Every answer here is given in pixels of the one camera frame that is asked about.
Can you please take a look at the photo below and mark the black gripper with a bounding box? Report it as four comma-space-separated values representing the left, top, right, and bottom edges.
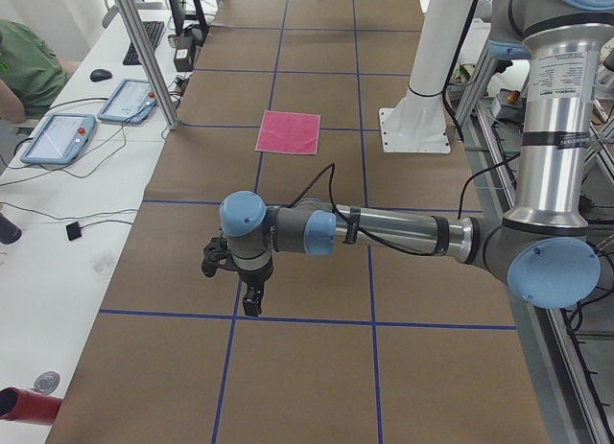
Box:
238, 260, 273, 316

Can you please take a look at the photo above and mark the pink and grey towel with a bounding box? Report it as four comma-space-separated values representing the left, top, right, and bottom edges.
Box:
255, 110, 320, 155

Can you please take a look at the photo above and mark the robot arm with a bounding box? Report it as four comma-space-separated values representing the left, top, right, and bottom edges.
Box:
201, 0, 613, 316

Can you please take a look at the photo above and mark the small black square device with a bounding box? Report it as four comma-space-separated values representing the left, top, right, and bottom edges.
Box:
65, 221, 83, 242

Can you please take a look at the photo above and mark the silver desk grommet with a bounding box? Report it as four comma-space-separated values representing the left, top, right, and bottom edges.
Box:
32, 370, 60, 395

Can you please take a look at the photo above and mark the far teach pendant tablet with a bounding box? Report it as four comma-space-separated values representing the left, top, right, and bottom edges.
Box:
97, 79, 156, 125

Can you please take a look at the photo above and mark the teach pendant tablet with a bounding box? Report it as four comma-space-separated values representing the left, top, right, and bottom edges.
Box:
97, 79, 156, 125
20, 113, 96, 165

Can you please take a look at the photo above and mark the near teach pendant tablet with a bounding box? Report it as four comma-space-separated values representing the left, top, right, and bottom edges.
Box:
20, 113, 96, 165

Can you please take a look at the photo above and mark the black power brick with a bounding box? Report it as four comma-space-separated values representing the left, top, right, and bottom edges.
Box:
174, 35, 196, 73

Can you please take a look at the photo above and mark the red cylinder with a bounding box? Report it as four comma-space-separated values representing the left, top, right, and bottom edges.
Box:
1, 387, 62, 426

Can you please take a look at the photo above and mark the black computer mouse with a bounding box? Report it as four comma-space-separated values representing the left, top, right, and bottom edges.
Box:
89, 68, 112, 82

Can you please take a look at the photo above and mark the black keyboard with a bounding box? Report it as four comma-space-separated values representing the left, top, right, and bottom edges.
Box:
122, 20, 166, 66

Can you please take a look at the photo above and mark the person in green shirt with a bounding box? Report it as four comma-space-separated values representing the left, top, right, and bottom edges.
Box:
1, 19, 78, 124

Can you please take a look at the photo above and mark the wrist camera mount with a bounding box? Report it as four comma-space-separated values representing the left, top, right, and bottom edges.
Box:
201, 237, 237, 278

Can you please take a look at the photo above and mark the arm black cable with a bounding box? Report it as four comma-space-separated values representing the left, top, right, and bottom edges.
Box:
287, 162, 474, 257

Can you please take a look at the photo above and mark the white central pedestal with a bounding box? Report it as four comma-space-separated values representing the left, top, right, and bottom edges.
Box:
379, 0, 478, 154

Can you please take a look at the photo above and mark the aluminium frame post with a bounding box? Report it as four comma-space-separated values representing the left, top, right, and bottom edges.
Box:
114, 0, 179, 130

